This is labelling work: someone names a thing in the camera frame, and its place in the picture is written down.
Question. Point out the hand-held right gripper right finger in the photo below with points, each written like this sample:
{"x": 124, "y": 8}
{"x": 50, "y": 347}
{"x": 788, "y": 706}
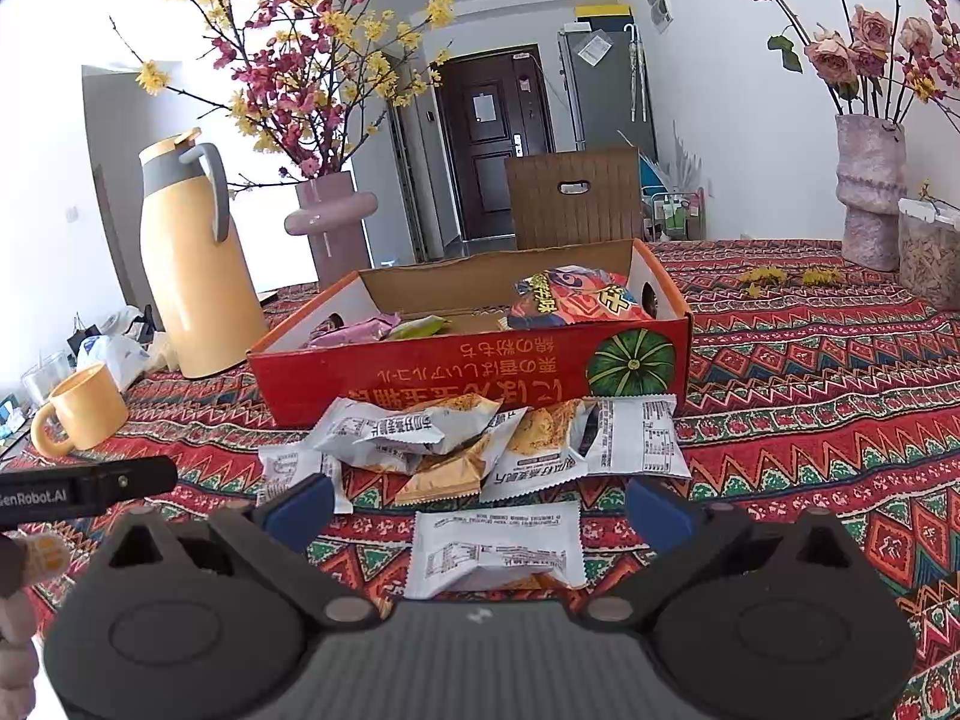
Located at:
{"x": 660, "y": 514}

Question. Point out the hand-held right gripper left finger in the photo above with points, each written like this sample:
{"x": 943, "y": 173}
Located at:
{"x": 300, "y": 506}

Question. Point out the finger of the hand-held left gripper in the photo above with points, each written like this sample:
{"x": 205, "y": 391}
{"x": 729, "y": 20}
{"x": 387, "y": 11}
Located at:
{"x": 131, "y": 478}

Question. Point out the pile of white cracker packets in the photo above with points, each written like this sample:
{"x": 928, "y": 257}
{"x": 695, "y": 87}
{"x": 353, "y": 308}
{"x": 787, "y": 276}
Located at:
{"x": 375, "y": 431}

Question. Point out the white snack packet printed back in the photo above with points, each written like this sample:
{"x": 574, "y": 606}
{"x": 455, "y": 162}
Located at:
{"x": 495, "y": 547}

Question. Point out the pink snack packet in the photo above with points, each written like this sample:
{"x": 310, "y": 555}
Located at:
{"x": 352, "y": 334}

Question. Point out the red cardboard box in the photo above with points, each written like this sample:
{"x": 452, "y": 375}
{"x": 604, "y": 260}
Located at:
{"x": 450, "y": 375}

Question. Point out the green snack packet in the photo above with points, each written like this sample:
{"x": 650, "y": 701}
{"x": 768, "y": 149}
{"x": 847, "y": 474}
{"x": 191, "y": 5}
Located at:
{"x": 420, "y": 328}

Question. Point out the orange cartoon snack packet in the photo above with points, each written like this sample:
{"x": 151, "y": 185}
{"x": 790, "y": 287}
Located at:
{"x": 577, "y": 300}

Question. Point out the person's left hand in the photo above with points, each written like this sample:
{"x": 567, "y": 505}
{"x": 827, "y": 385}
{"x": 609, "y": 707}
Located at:
{"x": 19, "y": 660}

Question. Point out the yellow mug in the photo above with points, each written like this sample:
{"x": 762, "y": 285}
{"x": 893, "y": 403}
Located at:
{"x": 86, "y": 409}

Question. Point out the white plastic bag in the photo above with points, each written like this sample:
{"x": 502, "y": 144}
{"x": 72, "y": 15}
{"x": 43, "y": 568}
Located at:
{"x": 120, "y": 356}

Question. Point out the red patterned tablecloth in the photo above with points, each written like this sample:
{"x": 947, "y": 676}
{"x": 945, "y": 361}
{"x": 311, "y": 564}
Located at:
{"x": 787, "y": 405}

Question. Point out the yellow thermos jug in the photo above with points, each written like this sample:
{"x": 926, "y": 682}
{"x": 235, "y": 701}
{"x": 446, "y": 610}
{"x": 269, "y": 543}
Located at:
{"x": 199, "y": 262}

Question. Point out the fallen yellow flowers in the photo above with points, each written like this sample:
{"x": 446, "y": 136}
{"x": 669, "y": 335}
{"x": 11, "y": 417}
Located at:
{"x": 765, "y": 277}

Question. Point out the small storage rack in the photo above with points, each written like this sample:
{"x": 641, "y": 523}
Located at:
{"x": 675, "y": 217}

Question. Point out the wooden chair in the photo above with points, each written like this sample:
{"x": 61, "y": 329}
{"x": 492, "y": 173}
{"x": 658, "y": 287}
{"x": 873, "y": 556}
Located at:
{"x": 574, "y": 202}

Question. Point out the white dried grass bunch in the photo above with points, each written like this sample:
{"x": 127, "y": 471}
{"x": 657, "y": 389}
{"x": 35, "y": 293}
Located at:
{"x": 682, "y": 161}

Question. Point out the clear seed container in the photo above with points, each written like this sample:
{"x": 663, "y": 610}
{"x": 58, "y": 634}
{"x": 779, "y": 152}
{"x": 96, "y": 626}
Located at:
{"x": 934, "y": 255}

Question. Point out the purple textured vase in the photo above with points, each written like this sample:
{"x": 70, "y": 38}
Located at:
{"x": 870, "y": 195}

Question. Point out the dark brown door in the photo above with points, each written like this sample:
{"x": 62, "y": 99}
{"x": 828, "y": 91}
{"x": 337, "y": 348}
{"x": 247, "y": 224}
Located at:
{"x": 495, "y": 142}

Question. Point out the grey refrigerator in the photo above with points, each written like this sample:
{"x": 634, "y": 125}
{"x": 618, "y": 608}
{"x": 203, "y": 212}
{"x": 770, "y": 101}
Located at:
{"x": 607, "y": 90}

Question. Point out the white umbrella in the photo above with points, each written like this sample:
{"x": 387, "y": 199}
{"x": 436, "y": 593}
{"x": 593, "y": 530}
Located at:
{"x": 636, "y": 67}

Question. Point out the dried pink roses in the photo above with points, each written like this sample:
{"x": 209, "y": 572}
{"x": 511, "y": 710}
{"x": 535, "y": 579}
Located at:
{"x": 832, "y": 52}

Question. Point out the yellow and blue box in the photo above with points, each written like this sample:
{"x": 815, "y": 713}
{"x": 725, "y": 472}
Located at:
{"x": 604, "y": 15}

